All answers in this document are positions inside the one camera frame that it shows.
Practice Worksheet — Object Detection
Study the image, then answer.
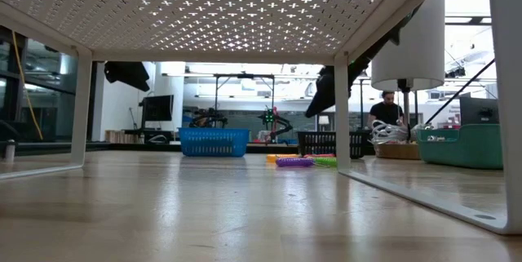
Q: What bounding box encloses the white perforated metal shelf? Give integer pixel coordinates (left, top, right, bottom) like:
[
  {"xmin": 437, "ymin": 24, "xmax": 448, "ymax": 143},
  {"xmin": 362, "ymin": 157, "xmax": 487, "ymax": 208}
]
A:
[{"xmin": 0, "ymin": 0, "xmax": 522, "ymax": 237}]

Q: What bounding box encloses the blue plastic basket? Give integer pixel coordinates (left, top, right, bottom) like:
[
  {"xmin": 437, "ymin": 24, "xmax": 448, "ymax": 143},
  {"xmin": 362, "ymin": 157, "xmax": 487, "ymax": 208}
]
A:
[{"xmin": 178, "ymin": 127, "xmax": 250, "ymax": 158}]

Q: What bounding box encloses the person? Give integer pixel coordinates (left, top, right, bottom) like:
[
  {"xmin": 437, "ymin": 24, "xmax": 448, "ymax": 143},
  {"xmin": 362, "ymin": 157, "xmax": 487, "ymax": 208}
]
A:
[{"xmin": 368, "ymin": 91, "xmax": 405, "ymax": 129}]

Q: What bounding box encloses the black equipment case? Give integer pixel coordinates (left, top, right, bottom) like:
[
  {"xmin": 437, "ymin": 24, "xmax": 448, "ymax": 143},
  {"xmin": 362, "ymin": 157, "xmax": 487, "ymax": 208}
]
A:
[{"xmin": 142, "ymin": 129, "xmax": 177, "ymax": 146}]

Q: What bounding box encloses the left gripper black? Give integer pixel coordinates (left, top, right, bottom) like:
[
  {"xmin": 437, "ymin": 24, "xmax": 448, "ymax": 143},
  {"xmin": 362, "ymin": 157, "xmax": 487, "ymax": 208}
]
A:
[{"xmin": 104, "ymin": 62, "xmax": 151, "ymax": 92}]

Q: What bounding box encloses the black aluminium table frame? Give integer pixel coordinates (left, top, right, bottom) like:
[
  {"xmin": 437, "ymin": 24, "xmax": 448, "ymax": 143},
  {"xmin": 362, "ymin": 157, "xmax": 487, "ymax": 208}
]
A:
[{"xmin": 0, "ymin": 141, "xmax": 301, "ymax": 155}]

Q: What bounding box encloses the green plastic tray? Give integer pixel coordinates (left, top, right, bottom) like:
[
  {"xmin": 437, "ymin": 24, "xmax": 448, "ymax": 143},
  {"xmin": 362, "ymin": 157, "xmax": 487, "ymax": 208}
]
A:
[{"xmin": 415, "ymin": 123, "xmax": 503, "ymax": 170}]

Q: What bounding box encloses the purple coil wristband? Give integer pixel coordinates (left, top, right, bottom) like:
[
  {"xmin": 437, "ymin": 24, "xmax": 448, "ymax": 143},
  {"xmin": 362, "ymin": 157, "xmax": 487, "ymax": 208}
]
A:
[{"xmin": 276, "ymin": 157, "xmax": 315, "ymax": 168}]

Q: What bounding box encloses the stack of books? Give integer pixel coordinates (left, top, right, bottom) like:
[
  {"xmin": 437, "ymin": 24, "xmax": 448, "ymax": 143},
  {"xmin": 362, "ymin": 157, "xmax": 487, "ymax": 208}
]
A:
[{"xmin": 104, "ymin": 129, "xmax": 144, "ymax": 144}]

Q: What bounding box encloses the yellow hanging cable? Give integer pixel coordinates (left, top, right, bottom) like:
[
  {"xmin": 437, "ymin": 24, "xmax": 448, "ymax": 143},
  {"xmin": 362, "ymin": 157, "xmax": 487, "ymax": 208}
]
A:
[{"xmin": 11, "ymin": 29, "xmax": 45, "ymax": 140}]

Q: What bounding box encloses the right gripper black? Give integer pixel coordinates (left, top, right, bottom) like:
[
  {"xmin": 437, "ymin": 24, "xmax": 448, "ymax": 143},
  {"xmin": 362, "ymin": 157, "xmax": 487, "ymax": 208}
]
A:
[{"xmin": 305, "ymin": 64, "xmax": 336, "ymax": 118}]

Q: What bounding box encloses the black computer monitor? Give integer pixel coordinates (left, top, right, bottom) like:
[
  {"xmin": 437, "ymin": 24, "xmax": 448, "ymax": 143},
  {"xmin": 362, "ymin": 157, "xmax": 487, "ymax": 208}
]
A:
[{"xmin": 140, "ymin": 94, "xmax": 175, "ymax": 131}]

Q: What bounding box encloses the black right arm tether cable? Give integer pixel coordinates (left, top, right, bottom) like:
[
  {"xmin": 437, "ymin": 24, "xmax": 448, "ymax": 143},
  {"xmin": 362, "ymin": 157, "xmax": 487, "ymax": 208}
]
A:
[{"xmin": 423, "ymin": 57, "xmax": 497, "ymax": 125}]

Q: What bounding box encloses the green coil wristband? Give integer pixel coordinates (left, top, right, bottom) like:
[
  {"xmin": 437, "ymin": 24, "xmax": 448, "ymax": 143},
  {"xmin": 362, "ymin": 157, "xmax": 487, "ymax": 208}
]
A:
[{"xmin": 312, "ymin": 156, "xmax": 338, "ymax": 169}]

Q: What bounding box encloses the white cylinder post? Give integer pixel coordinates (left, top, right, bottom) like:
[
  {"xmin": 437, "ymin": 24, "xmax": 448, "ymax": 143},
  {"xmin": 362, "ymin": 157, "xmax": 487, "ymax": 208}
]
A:
[{"xmin": 2, "ymin": 139, "xmax": 17, "ymax": 162}]

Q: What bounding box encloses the dark grey equipment box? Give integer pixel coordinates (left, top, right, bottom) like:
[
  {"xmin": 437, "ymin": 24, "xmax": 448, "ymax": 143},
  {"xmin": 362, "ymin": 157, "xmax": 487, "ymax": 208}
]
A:
[{"xmin": 459, "ymin": 96, "xmax": 499, "ymax": 127}]

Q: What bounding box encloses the black background gantry frame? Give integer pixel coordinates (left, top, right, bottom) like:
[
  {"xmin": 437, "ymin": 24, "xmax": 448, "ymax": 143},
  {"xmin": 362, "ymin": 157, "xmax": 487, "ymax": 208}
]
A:
[{"xmin": 211, "ymin": 73, "xmax": 276, "ymax": 129}]

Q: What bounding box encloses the black plastic basket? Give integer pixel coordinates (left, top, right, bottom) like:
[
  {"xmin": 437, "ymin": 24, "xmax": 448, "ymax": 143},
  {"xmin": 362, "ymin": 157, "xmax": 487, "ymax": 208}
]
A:
[{"xmin": 296, "ymin": 131, "xmax": 368, "ymax": 159}]

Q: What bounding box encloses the orange coil wristband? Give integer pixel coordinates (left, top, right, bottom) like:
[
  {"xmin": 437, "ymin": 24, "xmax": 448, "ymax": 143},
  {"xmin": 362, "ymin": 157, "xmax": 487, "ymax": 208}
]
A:
[{"xmin": 267, "ymin": 153, "xmax": 302, "ymax": 164}]

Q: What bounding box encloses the white shade table lamp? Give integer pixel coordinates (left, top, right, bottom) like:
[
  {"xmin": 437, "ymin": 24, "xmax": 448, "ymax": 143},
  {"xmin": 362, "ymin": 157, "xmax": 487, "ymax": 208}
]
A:
[{"xmin": 369, "ymin": 0, "xmax": 446, "ymax": 161}]

